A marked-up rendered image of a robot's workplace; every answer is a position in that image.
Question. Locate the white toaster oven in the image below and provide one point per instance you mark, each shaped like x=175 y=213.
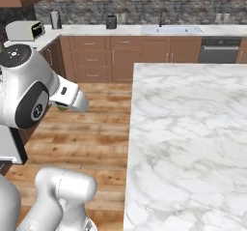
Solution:
x=22 y=30

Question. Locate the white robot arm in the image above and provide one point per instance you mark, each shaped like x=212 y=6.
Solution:
x=25 y=90

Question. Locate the dark brown cupboard run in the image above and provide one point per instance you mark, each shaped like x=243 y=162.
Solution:
x=54 y=58

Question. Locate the brown lower cupboard run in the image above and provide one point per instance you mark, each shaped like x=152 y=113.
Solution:
x=128 y=57

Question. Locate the grey dishwasher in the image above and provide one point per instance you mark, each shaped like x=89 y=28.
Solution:
x=219 y=51

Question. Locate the small green round object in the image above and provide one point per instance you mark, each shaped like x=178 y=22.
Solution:
x=61 y=106

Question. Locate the white sink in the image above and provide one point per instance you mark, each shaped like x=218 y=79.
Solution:
x=172 y=30

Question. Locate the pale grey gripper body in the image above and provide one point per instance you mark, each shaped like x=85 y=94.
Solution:
x=81 y=102

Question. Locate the pale jar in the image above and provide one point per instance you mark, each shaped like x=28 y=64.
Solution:
x=226 y=17
x=219 y=17

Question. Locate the brown narrow cupboard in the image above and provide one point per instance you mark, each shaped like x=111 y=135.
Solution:
x=242 y=51

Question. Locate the grey appliance panel black edge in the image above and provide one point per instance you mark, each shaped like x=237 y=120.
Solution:
x=9 y=144

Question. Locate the pale wall socket plate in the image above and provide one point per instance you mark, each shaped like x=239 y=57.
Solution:
x=121 y=17

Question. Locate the black tap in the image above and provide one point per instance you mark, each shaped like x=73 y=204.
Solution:
x=161 y=20

